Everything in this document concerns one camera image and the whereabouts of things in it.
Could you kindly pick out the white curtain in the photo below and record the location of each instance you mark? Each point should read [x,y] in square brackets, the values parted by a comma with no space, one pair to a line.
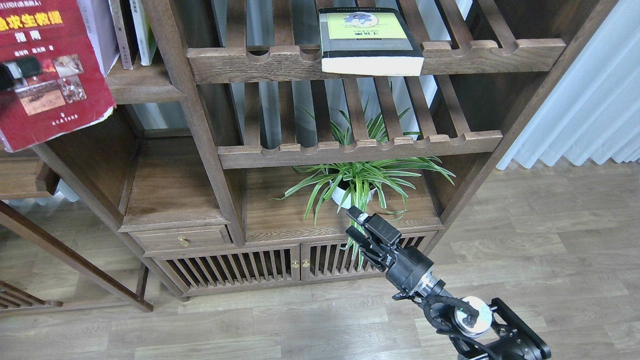
[593,113]

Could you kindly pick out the green spider plant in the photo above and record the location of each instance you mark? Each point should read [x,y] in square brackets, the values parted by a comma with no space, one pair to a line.
[392,173]

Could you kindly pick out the dark wooden bookshelf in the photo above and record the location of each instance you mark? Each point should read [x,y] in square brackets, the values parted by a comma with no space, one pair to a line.
[203,142]

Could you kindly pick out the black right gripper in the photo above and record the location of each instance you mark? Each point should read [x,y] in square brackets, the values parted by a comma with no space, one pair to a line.
[408,269]

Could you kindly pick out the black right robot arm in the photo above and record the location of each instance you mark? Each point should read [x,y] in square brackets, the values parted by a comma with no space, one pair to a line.
[477,330]

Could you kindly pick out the white plant pot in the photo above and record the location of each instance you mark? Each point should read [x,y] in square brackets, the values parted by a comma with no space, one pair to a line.
[349,193]

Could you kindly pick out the white lavender book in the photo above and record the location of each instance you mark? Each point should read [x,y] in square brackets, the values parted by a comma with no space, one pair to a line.
[97,17]

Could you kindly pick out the green and black book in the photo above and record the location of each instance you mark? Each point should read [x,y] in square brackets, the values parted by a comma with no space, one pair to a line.
[369,41]

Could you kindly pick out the white green upright book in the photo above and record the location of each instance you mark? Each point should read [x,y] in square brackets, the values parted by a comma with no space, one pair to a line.
[147,45]

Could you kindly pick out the red cover book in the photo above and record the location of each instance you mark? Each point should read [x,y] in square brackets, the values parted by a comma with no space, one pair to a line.
[74,93]

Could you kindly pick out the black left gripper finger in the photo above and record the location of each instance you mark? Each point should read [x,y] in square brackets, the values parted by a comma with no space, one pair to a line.
[20,73]

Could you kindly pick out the brass drawer knob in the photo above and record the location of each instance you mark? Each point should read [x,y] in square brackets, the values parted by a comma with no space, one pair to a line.
[184,241]

